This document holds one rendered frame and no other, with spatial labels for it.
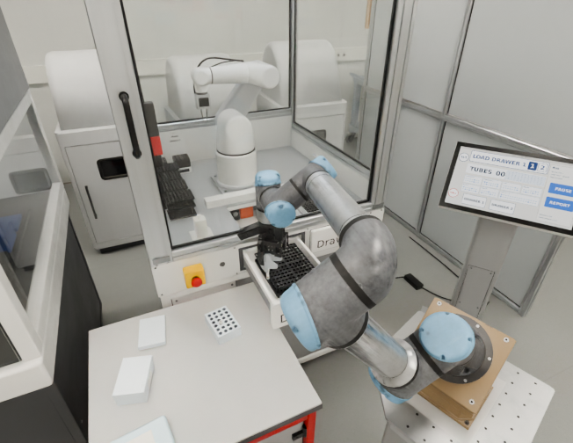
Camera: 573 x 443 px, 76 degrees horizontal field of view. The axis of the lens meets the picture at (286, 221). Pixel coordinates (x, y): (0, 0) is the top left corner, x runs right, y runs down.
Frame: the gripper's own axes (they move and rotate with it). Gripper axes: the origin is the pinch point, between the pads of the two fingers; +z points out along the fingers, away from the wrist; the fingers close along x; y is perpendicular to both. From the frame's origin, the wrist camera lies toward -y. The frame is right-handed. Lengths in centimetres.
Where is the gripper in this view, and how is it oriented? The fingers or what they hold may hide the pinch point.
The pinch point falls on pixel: (264, 267)
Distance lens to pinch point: 125.2
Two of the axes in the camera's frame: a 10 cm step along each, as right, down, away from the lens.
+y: 9.4, 1.7, -2.8
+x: 3.3, -5.2, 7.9
